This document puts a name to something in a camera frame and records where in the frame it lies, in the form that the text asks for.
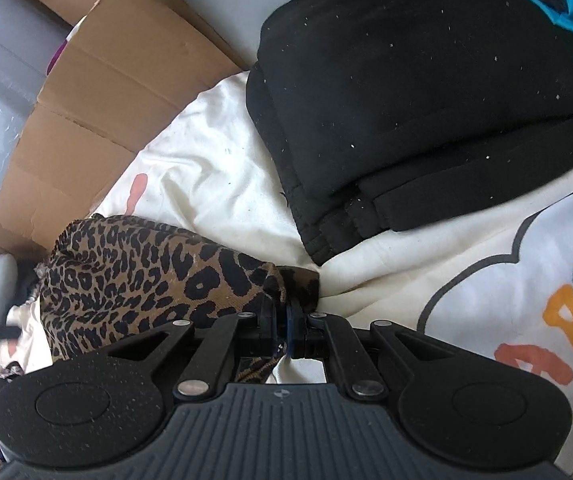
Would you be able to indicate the dark cloth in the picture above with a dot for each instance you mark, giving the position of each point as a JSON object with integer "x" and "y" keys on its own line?
{"x": 29, "y": 285}

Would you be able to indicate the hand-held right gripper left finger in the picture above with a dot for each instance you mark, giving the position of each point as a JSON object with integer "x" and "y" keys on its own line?
{"x": 279, "y": 322}

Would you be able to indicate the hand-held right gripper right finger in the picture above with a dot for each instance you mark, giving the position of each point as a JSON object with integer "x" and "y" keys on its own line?
{"x": 294, "y": 325}

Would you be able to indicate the leopard print pants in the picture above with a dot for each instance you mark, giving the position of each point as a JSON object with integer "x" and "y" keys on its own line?
{"x": 131, "y": 270}

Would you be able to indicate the cream bear printed blanket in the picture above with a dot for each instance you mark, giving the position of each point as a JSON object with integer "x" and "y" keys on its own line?
{"x": 206, "y": 170}

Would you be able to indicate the grey upright mattress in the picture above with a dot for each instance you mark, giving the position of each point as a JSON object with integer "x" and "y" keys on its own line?
{"x": 1, "y": 60}

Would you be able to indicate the flattened brown cardboard sheet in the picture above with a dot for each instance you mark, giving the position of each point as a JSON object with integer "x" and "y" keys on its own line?
{"x": 91, "y": 100}

